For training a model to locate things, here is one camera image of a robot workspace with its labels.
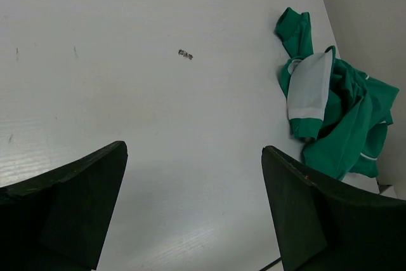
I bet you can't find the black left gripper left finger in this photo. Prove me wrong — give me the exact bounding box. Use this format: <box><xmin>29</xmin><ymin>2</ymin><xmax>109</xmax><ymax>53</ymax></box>
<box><xmin>1</xmin><ymin>141</ymin><xmax>128</xmax><ymax>270</ymax></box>

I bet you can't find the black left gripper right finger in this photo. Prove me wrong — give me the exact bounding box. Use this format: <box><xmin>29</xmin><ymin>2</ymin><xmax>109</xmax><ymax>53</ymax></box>
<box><xmin>261</xmin><ymin>146</ymin><xmax>405</xmax><ymax>270</ymax></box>

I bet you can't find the green zip jacket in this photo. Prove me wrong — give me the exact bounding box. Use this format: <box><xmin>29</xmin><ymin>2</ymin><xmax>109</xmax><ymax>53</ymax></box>
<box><xmin>275</xmin><ymin>8</ymin><xmax>399</xmax><ymax>180</ymax></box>

